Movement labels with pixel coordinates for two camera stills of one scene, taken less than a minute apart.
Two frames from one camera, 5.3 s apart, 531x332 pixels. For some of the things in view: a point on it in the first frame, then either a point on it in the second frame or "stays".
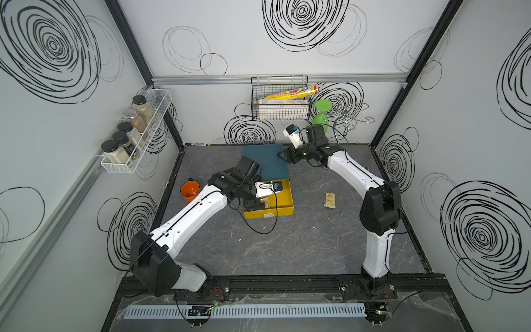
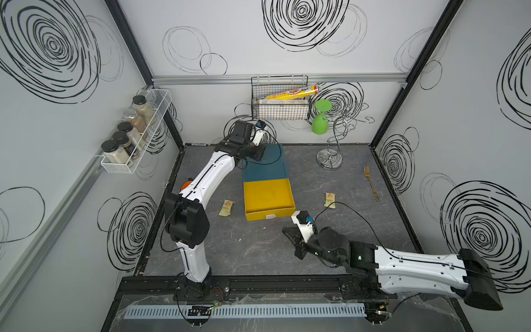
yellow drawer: (281, 205) stays
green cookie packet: (330, 200) stays
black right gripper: (290, 153) → (295, 236)
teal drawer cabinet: (273, 167) stays
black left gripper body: (249, 193) → (252, 151)
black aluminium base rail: (296, 287) stays
